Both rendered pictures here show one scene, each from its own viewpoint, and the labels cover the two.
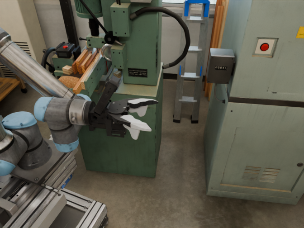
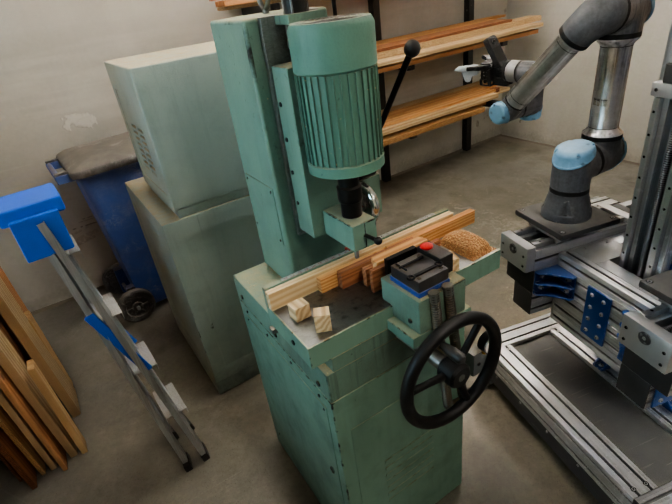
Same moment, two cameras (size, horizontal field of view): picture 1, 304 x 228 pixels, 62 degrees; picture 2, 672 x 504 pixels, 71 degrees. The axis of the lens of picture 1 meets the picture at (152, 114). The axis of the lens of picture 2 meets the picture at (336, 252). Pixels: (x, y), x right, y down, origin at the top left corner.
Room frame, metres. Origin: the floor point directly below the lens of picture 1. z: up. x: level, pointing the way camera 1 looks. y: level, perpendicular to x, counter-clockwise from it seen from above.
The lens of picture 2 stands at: (2.18, 1.15, 1.57)
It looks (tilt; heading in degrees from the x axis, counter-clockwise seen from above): 30 degrees down; 233
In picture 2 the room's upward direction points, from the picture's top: 8 degrees counter-clockwise
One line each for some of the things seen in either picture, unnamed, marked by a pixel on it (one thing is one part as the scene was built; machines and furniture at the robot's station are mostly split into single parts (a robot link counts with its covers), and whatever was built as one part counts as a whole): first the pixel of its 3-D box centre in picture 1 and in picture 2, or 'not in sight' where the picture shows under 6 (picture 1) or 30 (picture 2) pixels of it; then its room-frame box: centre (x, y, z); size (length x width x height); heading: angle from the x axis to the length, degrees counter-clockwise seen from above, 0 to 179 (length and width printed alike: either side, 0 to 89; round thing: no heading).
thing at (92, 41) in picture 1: (99, 41); (350, 228); (1.51, 0.33, 1.03); 0.14 x 0.07 x 0.09; 82
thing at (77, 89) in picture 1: (91, 68); (402, 247); (1.37, 0.37, 0.92); 0.54 x 0.02 x 0.04; 172
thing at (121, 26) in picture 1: (121, 20); not in sight; (1.34, 0.16, 1.23); 0.09 x 0.08 x 0.15; 82
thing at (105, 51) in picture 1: (111, 52); (364, 203); (1.38, 0.24, 1.02); 0.12 x 0.03 x 0.12; 82
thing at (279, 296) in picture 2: (99, 60); (368, 256); (1.47, 0.34, 0.93); 0.60 x 0.02 x 0.05; 172
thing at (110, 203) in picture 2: not in sight; (139, 223); (1.55, -1.56, 0.48); 0.64 x 0.54 x 0.97; 175
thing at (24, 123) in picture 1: (21, 130); (573, 164); (0.75, 0.53, 0.98); 0.13 x 0.12 x 0.14; 172
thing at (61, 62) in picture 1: (67, 59); (422, 293); (1.50, 0.55, 0.92); 0.15 x 0.13 x 0.09; 172
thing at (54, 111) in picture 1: (56, 111); (534, 73); (0.59, 0.28, 1.21); 0.11 x 0.08 x 0.09; 82
